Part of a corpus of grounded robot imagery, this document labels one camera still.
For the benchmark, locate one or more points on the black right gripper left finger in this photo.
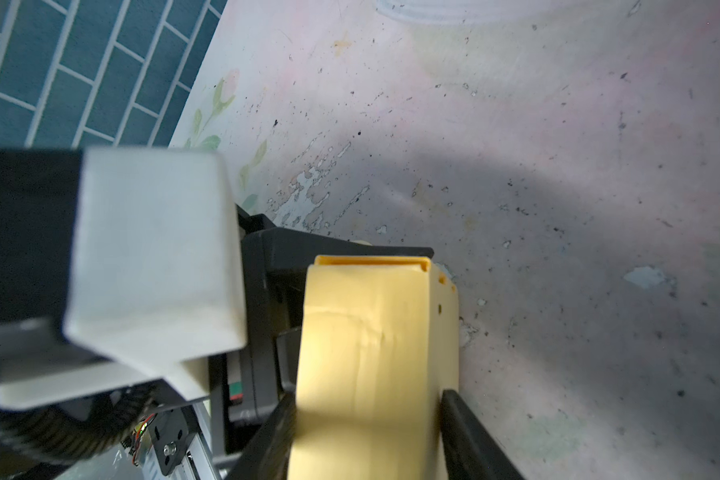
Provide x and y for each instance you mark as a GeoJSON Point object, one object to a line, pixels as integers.
{"type": "Point", "coordinates": [266, 456]}

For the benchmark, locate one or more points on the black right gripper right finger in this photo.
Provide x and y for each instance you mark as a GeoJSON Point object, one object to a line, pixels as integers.
{"type": "Point", "coordinates": [470, 451]}

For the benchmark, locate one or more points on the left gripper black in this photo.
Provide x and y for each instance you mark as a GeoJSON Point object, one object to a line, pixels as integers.
{"type": "Point", "coordinates": [247, 385]}

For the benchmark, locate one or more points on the yellow paper box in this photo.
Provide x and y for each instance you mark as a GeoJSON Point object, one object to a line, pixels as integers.
{"type": "Point", "coordinates": [379, 345]}

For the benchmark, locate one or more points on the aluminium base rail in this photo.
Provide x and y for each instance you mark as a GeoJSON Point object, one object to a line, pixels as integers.
{"type": "Point", "coordinates": [174, 444]}

